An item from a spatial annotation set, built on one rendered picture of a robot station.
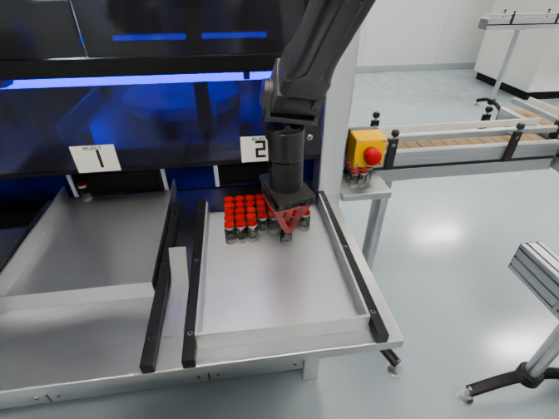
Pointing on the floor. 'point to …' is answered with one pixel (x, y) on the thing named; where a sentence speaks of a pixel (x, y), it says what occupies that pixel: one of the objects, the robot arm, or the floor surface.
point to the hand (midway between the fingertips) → (286, 226)
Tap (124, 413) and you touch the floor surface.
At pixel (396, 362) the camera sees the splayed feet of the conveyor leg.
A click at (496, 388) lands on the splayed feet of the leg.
